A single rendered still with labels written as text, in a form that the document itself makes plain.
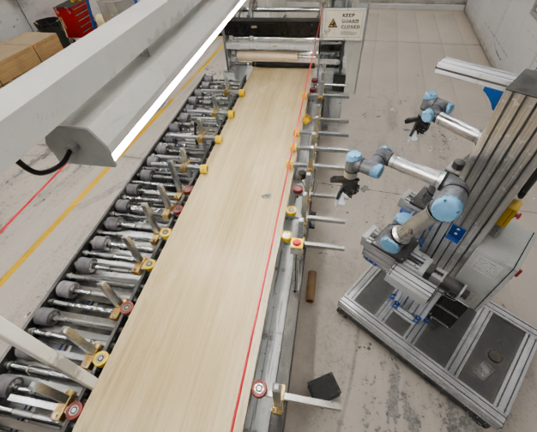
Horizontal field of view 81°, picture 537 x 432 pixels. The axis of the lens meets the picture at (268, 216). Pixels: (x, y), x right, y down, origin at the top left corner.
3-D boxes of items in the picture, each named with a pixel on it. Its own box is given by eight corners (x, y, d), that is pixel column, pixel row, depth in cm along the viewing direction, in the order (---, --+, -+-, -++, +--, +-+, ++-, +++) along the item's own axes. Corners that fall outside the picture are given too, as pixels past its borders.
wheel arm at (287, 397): (340, 405, 159) (341, 402, 156) (340, 411, 157) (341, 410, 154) (256, 388, 166) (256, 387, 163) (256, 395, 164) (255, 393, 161)
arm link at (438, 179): (479, 177, 146) (382, 139, 166) (473, 190, 140) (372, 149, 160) (467, 195, 155) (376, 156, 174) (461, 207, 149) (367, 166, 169)
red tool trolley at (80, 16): (101, 34, 818) (87, -3, 758) (87, 45, 768) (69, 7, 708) (85, 34, 824) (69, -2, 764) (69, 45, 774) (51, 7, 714)
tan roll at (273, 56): (339, 60, 402) (340, 50, 393) (338, 64, 394) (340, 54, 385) (232, 57, 424) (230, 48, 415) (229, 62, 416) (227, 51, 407)
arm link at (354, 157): (359, 159, 155) (344, 153, 159) (355, 177, 163) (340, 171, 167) (366, 152, 159) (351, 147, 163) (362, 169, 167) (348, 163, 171)
